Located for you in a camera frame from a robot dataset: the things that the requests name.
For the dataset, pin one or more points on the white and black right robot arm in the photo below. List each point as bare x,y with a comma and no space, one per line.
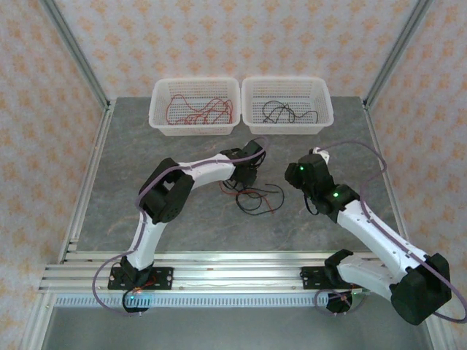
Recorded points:
372,233

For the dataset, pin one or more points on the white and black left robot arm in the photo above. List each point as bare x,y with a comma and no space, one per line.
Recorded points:
208,169

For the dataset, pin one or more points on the white perforated plastic basket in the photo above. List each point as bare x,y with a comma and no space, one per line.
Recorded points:
197,129
292,127

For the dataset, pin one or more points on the aluminium table side rail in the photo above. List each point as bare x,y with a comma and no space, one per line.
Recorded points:
371,120
96,146

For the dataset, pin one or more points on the aluminium mounting rail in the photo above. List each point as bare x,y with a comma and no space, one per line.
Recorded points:
237,277

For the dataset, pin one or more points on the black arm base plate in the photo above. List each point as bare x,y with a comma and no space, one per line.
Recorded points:
164,279
310,279

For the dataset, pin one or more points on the aluminium frame post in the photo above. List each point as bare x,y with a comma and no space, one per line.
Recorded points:
80,58
394,54

